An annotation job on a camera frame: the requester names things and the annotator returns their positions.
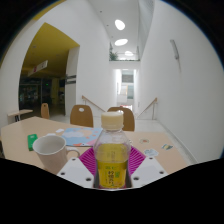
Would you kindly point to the dark shop shelf unit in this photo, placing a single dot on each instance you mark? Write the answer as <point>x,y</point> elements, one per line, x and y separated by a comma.
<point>30,95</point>

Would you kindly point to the white hanging sign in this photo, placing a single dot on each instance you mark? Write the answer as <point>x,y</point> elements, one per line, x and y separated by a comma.
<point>37,68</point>

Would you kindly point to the blue and yellow sticker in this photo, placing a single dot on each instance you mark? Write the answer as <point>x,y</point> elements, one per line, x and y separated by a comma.
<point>167,146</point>

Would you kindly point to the small round pale sticker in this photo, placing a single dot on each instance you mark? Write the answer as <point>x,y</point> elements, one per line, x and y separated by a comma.
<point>144,141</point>

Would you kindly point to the clear bottle with yellow drink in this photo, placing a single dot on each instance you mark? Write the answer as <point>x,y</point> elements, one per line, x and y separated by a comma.
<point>112,166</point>

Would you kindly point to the green potted plant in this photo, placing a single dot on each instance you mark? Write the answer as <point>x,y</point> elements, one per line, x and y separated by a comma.
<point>113,56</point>

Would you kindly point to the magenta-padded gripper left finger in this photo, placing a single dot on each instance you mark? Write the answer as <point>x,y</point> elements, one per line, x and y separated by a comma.
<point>75,170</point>

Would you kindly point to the colourful illustrated paper sheet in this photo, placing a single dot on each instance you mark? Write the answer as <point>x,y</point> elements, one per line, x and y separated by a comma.
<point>80,136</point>

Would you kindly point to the wooden stair handrail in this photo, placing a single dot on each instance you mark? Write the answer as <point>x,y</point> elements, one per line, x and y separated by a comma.
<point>148,106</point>
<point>93,102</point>

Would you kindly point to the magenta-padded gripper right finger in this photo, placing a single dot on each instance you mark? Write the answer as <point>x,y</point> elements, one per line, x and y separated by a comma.
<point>148,170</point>

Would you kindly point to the small green box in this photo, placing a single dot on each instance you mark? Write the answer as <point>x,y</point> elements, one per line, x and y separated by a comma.
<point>32,141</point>

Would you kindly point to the brown wooden chair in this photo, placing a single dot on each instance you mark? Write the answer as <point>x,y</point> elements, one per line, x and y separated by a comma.
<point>81,116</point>
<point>45,110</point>
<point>128,120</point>

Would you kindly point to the beige ceramic mug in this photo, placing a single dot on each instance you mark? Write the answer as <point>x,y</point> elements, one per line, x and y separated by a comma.
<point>51,155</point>

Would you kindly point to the white and blue cloud sticker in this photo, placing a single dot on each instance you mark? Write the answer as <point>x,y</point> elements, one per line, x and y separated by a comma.
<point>151,152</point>

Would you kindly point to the small white sticker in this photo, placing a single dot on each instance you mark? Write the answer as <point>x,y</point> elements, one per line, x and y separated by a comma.
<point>59,131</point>

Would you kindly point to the light wooden side table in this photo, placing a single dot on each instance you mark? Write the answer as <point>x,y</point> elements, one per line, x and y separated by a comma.
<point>20,112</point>

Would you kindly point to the group of oval ceiling lights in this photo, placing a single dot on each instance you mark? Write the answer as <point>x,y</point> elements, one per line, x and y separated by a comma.
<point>120,25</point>

